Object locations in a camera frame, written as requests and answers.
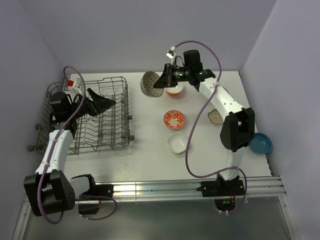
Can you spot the blue glazed bowl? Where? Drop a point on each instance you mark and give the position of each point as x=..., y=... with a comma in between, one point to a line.
x=261, y=143

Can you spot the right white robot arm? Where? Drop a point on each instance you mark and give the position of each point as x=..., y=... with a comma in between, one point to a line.
x=238, y=122

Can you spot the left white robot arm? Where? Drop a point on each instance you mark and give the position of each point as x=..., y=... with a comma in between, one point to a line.
x=48, y=189

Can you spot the brown geometric pattern bowl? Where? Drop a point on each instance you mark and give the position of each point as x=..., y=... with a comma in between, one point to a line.
x=147, y=85

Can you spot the white square bowl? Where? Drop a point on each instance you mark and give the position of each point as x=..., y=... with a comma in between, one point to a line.
x=177, y=142

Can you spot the grey wire dish rack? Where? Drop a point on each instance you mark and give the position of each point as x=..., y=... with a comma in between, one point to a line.
x=107, y=131

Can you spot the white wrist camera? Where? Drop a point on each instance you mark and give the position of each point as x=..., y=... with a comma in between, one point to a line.
x=75, y=86
x=171, y=54

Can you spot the orange floral pattern bowl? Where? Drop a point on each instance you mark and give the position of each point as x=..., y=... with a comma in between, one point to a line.
x=174, y=119

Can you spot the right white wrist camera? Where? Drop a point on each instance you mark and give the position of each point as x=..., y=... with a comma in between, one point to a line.
x=171, y=54

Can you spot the aluminium mounting rail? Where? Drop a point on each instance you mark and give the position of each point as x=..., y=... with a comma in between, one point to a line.
x=176, y=190

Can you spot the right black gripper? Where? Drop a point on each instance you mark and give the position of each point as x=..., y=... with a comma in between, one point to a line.
x=166, y=80

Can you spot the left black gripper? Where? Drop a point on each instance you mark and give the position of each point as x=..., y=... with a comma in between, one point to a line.
x=99, y=104

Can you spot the white bowl orange outside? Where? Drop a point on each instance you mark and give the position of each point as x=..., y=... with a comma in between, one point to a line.
x=174, y=91

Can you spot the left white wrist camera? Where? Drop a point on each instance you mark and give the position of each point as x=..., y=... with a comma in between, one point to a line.
x=75, y=86

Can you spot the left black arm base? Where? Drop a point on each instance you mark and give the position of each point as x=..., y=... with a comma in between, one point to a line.
x=89, y=203

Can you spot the small flower shaped dish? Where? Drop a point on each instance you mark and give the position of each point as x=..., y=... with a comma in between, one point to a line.
x=215, y=117

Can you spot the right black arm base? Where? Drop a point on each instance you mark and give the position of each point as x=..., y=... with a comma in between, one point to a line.
x=221, y=187

